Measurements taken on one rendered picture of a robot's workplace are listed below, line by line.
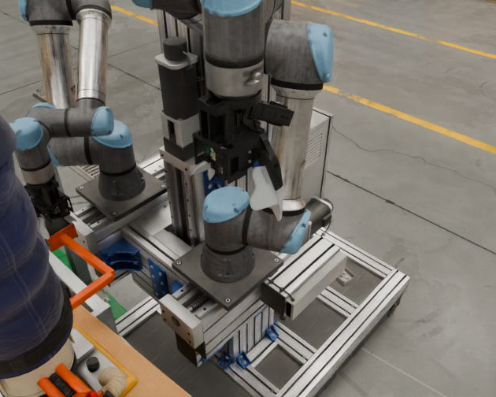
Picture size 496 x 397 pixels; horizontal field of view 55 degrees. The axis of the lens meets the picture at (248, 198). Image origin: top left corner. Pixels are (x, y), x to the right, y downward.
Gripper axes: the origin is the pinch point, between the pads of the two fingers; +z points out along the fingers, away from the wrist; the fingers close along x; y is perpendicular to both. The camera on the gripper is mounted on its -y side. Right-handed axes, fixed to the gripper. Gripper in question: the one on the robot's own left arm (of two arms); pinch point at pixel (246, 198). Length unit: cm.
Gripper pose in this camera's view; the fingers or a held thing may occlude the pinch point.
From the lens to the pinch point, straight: 76.4
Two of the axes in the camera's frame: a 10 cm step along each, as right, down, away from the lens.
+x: 7.3, 4.3, -5.3
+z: 0.0, 7.7, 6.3
